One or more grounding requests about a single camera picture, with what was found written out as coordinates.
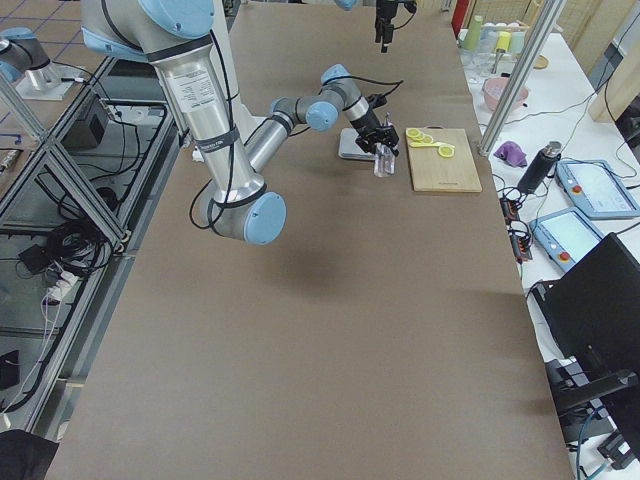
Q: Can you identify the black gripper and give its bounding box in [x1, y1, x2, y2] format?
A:
[374, 0, 417, 53]
[355, 122, 400, 157]

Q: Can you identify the silver digital kitchen scale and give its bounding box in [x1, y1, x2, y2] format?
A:
[338, 128, 375, 161]

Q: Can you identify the yellow cup on shelf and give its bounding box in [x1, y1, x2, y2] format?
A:
[495, 31, 512, 52]

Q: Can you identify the yellow plastic knife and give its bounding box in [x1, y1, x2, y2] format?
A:
[409, 141, 448, 148]

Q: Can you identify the wooden cutting board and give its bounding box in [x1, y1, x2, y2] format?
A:
[405, 127, 482, 193]

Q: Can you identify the lemon slice single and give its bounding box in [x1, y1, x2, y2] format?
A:
[437, 144, 455, 158]

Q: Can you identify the green bottle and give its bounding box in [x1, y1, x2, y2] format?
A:
[461, 15, 484, 51]

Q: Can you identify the pink bowl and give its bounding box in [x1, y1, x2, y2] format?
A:
[482, 77, 529, 111]

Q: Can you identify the purple cloth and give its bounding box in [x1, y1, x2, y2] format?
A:
[493, 141, 527, 167]

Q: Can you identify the black thermos bottle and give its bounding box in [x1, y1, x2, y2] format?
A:
[516, 141, 562, 194]

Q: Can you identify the black power strip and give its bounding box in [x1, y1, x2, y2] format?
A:
[499, 197, 533, 264]

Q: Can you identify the near teach pendant tablet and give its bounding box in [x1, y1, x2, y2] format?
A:
[529, 207, 604, 272]

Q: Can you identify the teach pendant tablet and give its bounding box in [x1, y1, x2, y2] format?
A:
[556, 160, 639, 220]
[529, 207, 604, 272]

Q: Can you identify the far teach pendant tablet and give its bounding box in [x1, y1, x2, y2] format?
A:
[556, 160, 639, 220]

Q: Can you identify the black monitor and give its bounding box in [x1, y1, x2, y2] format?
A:
[537, 232, 640, 384]

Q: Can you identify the black monitor stand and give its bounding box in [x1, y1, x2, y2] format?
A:
[545, 359, 639, 443]

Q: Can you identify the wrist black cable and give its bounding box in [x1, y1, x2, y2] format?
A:
[344, 74, 405, 109]

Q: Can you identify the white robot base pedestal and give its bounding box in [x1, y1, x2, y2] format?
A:
[192, 0, 269, 165]

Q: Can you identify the aluminium frame post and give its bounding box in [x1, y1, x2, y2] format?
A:
[478, 0, 566, 157]

